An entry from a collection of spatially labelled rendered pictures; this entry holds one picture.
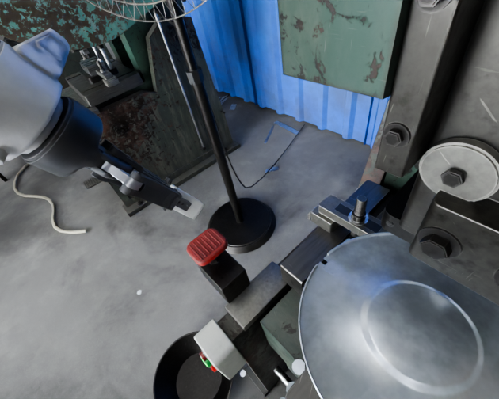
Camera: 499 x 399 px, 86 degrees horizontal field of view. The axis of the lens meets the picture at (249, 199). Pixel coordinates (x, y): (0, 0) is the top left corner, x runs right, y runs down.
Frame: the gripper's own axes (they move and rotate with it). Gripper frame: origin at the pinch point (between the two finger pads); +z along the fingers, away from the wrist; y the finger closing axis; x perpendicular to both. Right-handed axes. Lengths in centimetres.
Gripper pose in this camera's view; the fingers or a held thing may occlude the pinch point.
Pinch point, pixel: (183, 203)
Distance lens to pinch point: 42.7
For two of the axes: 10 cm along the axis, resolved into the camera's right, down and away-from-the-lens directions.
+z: 4.6, 3.7, 8.1
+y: 6.8, 4.4, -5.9
